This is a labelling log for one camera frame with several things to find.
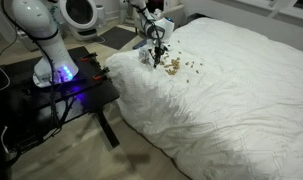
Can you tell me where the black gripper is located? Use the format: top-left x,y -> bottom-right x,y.
154,47 -> 165,64

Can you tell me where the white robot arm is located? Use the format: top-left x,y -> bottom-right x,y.
1,0 -> 174,88

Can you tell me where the dark floor mat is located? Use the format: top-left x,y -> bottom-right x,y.
101,26 -> 136,50

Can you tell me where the black clamp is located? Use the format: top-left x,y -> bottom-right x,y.
92,67 -> 110,81

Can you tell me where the white round appliance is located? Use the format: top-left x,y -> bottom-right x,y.
59,0 -> 97,41

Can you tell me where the white quilted duvet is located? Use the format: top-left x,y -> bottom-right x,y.
105,18 -> 303,180

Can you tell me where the black robot table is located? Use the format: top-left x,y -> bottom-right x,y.
1,47 -> 119,150

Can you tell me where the orange handled clamp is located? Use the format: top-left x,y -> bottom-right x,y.
80,52 -> 98,61

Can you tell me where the black cable bundle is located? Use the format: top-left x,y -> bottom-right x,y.
0,6 -> 72,134

